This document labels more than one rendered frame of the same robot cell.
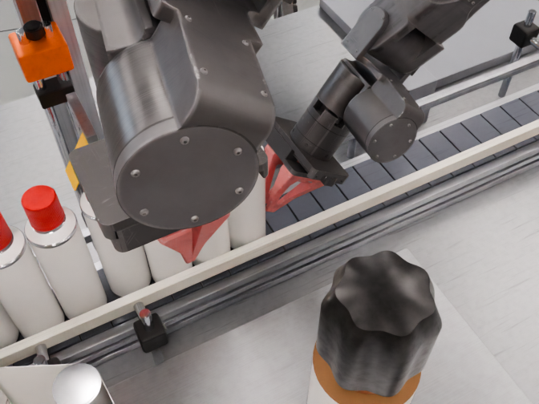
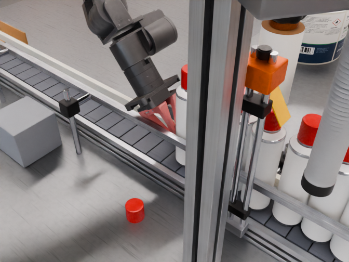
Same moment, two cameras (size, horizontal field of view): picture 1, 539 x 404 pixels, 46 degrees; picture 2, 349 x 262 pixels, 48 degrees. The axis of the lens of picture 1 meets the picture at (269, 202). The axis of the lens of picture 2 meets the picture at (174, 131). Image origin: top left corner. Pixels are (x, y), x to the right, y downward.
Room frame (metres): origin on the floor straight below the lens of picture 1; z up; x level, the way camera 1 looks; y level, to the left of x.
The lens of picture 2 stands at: (0.72, 0.53, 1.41)
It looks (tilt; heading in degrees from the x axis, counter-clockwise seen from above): 40 degrees down; 248
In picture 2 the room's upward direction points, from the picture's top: straight up
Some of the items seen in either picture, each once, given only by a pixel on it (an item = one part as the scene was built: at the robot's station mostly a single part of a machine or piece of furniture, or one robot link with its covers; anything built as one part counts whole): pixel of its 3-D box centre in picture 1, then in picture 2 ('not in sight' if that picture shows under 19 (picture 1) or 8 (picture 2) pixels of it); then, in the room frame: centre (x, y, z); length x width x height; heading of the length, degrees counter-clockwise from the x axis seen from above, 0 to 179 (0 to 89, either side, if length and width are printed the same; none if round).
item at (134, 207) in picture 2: not in sight; (134, 210); (0.61, 0.08, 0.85); 0.03 x 0.03 x 0.03
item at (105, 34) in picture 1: (147, 49); not in sight; (0.25, 0.06, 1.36); 0.07 x 0.06 x 0.07; 17
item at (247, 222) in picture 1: (243, 187); (189, 117); (0.48, 0.03, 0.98); 0.05 x 0.05 x 0.20
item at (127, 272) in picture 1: (115, 232); (263, 157); (0.42, 0.17, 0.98); 0.05 x 0.05 x 0.20
